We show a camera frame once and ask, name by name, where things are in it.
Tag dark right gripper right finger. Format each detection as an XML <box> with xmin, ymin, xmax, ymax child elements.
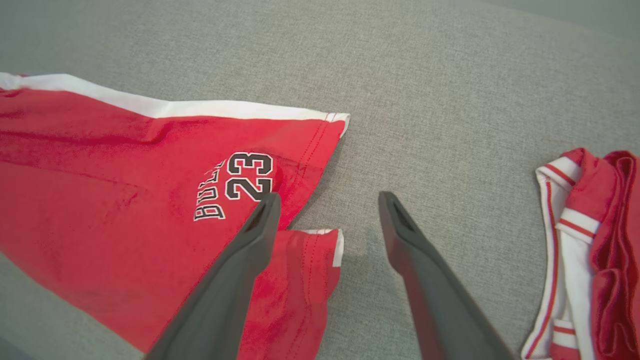
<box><xmin>377</xmin><ymin>191</ymin><xmax>517</xmax><ymax>360</ymax></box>

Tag grey fabric sofa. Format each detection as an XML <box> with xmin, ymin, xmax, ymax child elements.
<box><xmin>0</xmin><ymin>0</ymin><xmax>640</xmax><ymax>360</ymax></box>

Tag red basketball shorts white stripe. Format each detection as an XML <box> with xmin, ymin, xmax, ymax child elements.
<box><xmin>0</xmin><ymin>72</ymin><xmax>351</xmax><ymax>360</ymax></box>

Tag red basketball jersey white sleeves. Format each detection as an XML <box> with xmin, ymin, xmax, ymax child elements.
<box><xmin>520</xmin><ymin>147</ymin><xmax>640</xmax><ymax>360</ymax></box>

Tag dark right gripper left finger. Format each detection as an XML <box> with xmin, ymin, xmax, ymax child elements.
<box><xmin>144</xmin><ymin>192</ymin><xmax>282</xmax><ymax>360</ymax></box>

